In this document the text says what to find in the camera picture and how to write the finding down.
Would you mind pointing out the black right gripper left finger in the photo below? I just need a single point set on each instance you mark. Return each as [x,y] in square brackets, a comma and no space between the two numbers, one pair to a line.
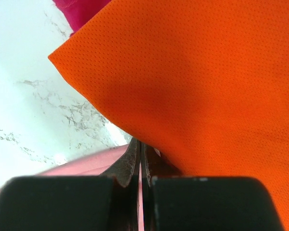
[107,202]

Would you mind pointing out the folded magenta t-shirt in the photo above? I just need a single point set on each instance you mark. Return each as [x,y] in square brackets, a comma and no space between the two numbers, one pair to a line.
[79,12]

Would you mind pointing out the folded orange t-shirt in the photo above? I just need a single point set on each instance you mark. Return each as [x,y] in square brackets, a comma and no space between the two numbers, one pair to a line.
[206,82]

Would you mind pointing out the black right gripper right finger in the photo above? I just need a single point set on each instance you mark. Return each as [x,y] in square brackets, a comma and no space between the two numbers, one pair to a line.
[172,202]

